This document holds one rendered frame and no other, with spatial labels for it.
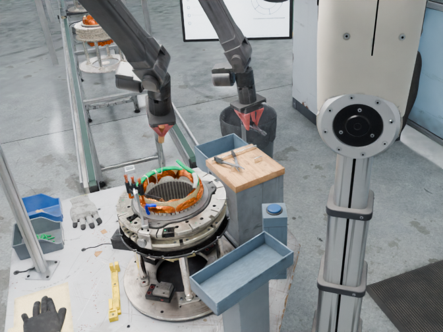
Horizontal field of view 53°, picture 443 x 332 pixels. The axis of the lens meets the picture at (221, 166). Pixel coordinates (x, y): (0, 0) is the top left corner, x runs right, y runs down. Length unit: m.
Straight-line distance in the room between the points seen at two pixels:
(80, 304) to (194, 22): 1.34
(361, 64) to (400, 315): 1.77
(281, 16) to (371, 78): 1.30
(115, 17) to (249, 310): 0.76
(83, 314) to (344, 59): 1.07
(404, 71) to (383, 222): 2.17
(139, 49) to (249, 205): 0.70
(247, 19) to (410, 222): 1.65
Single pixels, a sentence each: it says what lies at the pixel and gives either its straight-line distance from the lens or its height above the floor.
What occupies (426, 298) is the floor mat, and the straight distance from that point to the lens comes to 2.56.
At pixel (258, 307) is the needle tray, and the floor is 0.93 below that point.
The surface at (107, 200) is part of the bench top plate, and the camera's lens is 1.91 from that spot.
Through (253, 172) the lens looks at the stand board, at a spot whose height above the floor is 1.07.
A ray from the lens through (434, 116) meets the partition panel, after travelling 3.71.
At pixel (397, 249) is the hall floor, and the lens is 2.81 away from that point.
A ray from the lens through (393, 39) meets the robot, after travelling 0.82.
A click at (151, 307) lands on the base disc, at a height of 0.80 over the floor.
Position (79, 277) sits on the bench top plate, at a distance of 1.60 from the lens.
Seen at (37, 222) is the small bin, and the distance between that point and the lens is 1.81.
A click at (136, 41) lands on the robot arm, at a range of 0.93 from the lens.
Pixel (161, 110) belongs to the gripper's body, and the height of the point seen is 1.40.
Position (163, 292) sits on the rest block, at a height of 0.83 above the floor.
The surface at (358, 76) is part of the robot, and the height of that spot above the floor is 1.54.
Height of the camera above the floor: 1.85
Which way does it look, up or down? 32 degrees down
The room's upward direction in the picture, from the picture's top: 5 degrees counter-clockwise
